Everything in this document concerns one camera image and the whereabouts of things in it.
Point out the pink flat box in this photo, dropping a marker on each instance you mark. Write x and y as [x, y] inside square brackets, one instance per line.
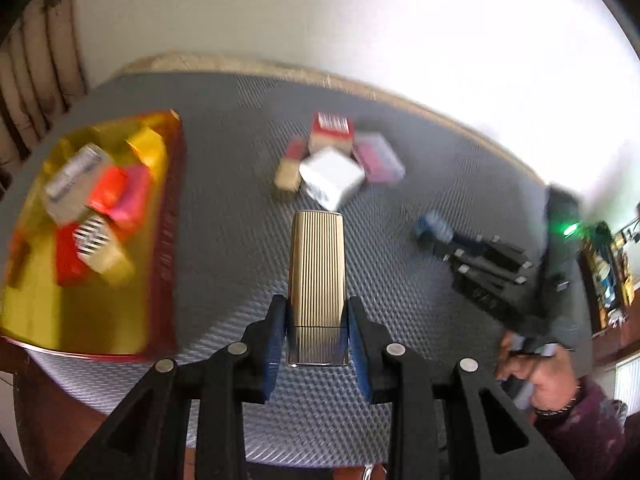
[128, 212]

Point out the red rectangular box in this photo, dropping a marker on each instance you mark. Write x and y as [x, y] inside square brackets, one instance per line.
[69, 269]

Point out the white square box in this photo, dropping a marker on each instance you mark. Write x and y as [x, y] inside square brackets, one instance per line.
[331, 178]

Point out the yellow striped small box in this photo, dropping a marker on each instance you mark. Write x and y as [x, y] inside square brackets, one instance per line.
[149, 148]

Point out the beige patterned curtain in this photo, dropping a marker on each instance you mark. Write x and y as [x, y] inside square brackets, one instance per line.
[41, 73]

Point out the gold ribbed box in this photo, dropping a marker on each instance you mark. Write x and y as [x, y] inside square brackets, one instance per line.
[317, 291]

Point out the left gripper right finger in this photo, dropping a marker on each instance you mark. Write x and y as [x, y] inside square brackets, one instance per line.
[450, 422]

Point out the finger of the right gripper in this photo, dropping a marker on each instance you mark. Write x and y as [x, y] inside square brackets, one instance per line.
[468, 277]
[434, 233]

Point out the red rounded box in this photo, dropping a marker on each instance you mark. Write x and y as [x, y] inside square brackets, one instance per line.
[108, 188]

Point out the tan small box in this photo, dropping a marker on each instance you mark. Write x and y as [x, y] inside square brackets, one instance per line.
[287, 178]

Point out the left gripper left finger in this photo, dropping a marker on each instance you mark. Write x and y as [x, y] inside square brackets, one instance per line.
[145, 435]

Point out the purple sleeved forearm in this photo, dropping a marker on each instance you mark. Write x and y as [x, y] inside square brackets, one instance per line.
[587, 434]

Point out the pink clear case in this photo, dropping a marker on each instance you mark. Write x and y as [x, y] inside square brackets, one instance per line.
[377, 158]

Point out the gold tin tray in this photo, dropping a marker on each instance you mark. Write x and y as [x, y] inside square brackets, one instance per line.
[94, 320]

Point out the person right hand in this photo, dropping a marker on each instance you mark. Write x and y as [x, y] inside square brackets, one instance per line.
[555, 383]

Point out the grey textured table mat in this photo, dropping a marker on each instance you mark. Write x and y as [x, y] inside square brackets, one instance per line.
[233, 246]

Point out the clear plastic card box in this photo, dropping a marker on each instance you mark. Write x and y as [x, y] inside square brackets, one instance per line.
[65, 195]

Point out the red white cigarette box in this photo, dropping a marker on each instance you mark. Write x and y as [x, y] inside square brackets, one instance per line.
[331, 131]

